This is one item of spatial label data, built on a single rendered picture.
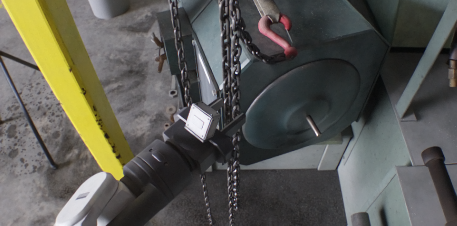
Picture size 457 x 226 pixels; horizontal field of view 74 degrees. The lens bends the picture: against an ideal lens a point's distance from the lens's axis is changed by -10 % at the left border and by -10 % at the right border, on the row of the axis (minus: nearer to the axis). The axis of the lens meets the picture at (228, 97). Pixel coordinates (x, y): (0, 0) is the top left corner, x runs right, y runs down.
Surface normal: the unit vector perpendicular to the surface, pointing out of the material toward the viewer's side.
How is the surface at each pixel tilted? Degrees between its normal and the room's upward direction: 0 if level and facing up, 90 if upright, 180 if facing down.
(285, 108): 88
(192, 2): 45
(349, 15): 0
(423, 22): 72
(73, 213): 37
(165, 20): 0
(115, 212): 53
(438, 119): 0
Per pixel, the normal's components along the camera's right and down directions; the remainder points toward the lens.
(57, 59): -0.01, 0.76
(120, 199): 0.58, 0.01
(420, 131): -0.02, -0.65
